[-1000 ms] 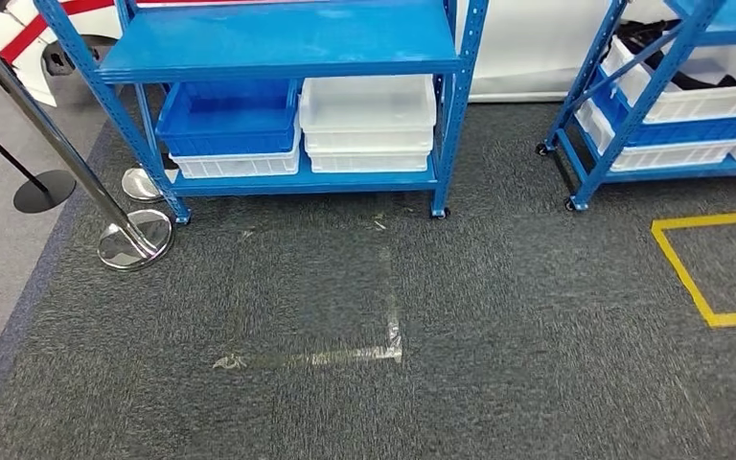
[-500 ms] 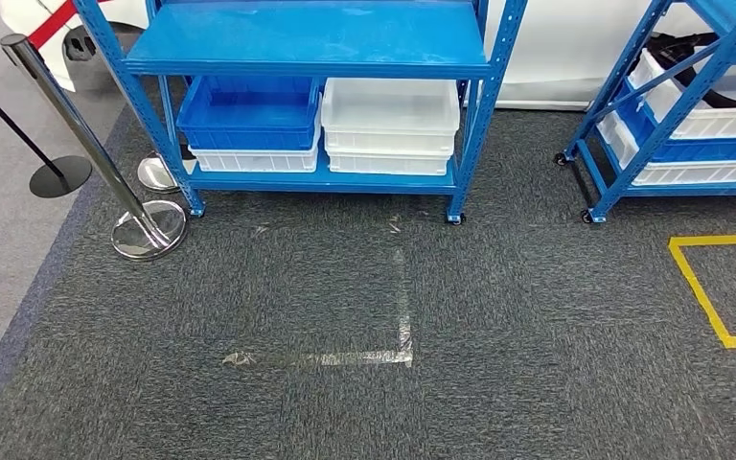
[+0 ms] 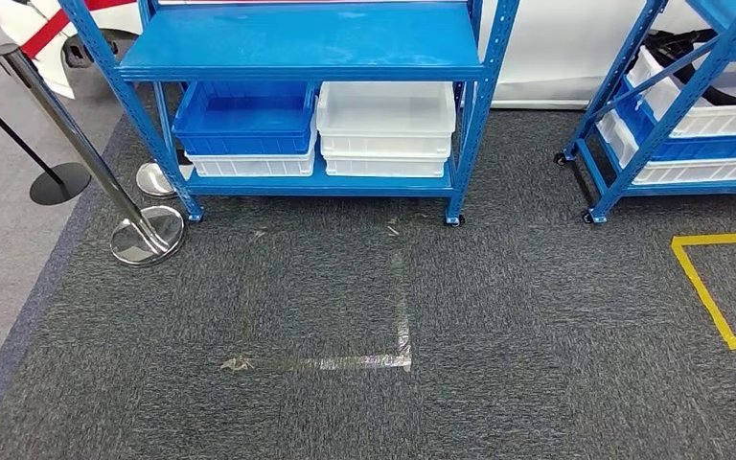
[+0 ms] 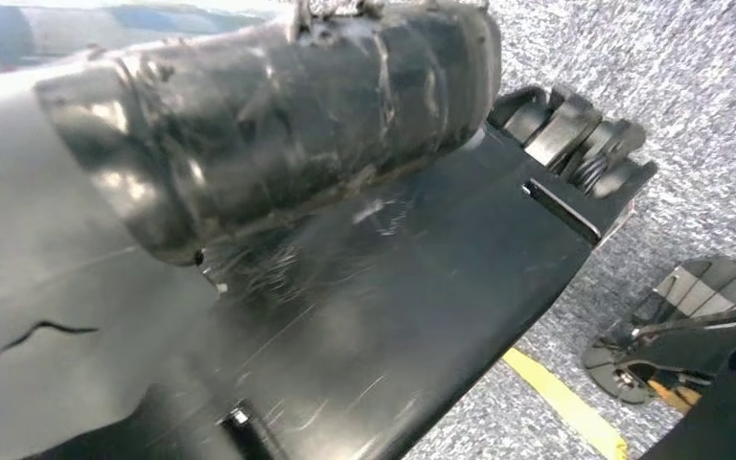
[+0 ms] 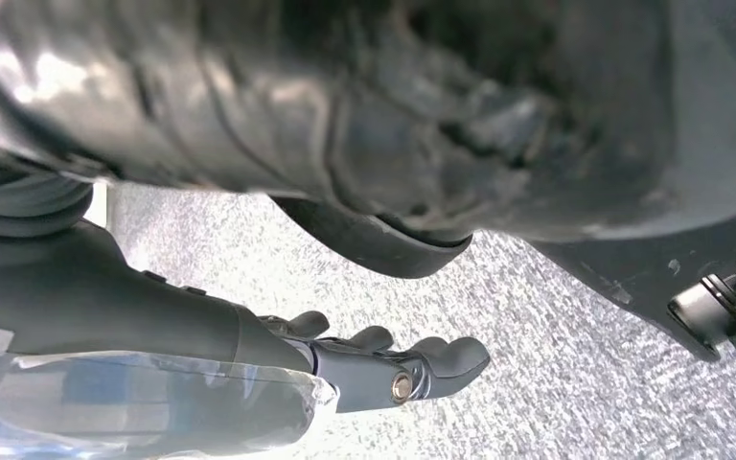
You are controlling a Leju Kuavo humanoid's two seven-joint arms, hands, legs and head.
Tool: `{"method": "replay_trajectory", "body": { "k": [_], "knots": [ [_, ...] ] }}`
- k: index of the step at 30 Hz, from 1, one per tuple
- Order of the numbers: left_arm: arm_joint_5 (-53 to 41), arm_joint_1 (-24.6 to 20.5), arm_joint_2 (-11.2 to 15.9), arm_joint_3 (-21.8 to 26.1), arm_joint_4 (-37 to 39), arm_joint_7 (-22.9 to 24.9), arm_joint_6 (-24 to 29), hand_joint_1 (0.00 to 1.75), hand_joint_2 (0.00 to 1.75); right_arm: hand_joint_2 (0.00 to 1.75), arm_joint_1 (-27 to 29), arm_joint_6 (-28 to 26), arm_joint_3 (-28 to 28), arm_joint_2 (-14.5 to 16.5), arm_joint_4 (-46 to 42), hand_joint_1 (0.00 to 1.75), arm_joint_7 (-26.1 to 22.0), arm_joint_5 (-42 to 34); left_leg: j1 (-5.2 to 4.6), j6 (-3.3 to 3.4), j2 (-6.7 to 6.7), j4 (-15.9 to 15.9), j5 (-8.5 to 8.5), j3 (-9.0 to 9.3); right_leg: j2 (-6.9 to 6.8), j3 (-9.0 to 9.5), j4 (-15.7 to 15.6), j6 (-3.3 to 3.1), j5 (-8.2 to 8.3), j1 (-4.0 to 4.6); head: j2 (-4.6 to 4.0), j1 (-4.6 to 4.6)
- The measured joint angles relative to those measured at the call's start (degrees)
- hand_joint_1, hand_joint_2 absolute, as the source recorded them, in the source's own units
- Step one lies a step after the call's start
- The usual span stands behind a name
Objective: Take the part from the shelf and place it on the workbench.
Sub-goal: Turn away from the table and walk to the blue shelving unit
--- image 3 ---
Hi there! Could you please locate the black base stanchion post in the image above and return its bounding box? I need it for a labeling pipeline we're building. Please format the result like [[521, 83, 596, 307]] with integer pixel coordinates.
[[0, 79, 93, 208]]

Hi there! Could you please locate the white car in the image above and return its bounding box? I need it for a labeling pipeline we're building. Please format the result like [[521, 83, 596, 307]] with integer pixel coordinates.
[[0, 0, 736, 111]]

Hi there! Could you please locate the blue metal shelf rack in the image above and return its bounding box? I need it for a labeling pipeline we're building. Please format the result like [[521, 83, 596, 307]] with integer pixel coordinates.
[[553, 0, 736, 225], [57, 0, 521, 228]]

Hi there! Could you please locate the silver floor tape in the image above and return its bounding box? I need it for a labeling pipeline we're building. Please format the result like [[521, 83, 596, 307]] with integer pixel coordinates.
[[219, 218, 414, 375]]

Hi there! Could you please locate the red barrier belt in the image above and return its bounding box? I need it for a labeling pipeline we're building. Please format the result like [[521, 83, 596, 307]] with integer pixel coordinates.
[[19, 0, 139, 60]]

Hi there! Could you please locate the blue plastic bin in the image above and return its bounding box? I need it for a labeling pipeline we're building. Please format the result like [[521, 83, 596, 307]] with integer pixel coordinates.
[[613, 79, 736, 163], [172, 80, 316, 157]]

